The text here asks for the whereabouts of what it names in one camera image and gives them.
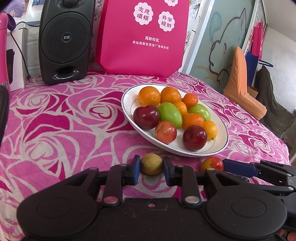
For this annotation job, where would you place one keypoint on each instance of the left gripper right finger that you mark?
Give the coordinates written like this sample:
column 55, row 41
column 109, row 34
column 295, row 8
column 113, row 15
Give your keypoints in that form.
column 185, row 178

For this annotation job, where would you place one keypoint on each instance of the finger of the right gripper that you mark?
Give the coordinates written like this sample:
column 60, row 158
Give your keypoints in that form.
column 254, row 169

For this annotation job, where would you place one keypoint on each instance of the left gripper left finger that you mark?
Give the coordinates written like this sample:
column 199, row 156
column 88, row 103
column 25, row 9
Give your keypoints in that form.
column 116, row 178

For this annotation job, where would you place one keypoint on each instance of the small tan fruit back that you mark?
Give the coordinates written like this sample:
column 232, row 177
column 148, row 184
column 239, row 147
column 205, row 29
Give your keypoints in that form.
column 151, row 164

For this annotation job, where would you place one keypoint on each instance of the green fruit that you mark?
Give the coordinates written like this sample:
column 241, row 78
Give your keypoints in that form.
column 200, row 109
column 169, row 112

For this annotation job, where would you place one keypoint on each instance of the yellow orange pile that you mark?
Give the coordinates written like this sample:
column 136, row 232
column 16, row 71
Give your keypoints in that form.
column 181, row 107

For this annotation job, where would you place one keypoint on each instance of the large orange pile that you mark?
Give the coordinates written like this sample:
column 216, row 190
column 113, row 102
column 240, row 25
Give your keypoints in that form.
column 190, row 100
column 170, row 94

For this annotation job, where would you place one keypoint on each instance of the large orange pile top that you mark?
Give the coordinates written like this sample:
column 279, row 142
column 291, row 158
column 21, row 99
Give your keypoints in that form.
column 170, row 94

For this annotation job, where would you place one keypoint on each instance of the dark red plum front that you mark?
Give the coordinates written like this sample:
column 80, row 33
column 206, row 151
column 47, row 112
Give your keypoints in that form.
column 194, row 138

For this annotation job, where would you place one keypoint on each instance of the dark red plum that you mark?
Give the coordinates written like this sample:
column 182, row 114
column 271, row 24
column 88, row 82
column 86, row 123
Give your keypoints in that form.
column 194, row 138
column 146, row 117

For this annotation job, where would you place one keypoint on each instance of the red pink plum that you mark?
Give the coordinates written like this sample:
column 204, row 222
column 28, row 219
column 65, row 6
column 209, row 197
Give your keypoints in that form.
column 165, row 132

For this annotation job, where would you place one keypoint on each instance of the small yellow orange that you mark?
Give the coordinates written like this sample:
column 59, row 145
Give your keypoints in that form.
column 211, row 129

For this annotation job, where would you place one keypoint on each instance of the dark covered chair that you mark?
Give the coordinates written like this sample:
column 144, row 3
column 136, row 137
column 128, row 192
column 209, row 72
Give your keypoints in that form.
column 277, row 118

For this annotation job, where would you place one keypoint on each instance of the dark red plum back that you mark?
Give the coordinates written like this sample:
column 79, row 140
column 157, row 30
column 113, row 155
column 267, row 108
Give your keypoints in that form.
column 146, row 117

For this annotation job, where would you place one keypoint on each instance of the green fruit on plate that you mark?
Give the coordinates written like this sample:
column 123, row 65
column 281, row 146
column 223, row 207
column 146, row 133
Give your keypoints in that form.
column 200, row 109

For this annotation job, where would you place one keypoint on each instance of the white round plate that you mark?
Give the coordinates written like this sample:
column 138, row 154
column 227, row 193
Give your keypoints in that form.
column 129, row 103

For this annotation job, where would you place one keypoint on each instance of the pink rose tablecloth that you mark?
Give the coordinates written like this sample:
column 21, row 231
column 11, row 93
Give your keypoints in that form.
column 54, row 132

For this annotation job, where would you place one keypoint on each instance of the orange covered chair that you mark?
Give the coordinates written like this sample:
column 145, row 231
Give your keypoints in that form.
column 236, row 88

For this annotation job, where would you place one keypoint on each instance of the orange on plate back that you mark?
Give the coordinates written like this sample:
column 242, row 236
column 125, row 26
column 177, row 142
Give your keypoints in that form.
column 149, row 96

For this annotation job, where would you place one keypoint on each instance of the pink blue hanging bag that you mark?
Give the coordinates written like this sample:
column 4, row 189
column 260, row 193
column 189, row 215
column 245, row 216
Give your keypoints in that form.
column 253, row 58

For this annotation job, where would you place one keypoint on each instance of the pink tote bag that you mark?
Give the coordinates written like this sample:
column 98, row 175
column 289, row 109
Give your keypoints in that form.
column 142, row 37

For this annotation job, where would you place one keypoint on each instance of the painted glass door panel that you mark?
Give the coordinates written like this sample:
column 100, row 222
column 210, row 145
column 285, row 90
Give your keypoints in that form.
column 214, row 29

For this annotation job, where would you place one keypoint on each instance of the pink thermos bottle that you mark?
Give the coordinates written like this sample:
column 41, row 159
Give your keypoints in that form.
column 3, row 63

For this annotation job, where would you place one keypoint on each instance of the black speaker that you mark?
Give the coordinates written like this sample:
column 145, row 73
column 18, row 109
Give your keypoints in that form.
column 65, row 40

